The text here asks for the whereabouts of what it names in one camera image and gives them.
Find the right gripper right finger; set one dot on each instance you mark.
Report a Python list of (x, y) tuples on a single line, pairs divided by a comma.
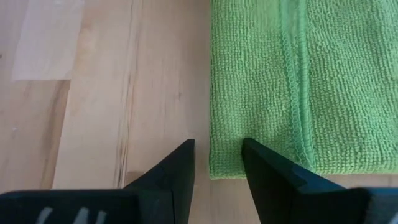
[(280, 193)]

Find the dark green microfiber towel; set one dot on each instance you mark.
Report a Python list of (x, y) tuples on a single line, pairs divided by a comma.
[(248, 77)]

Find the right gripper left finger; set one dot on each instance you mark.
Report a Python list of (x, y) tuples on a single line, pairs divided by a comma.
[(180, 186)]

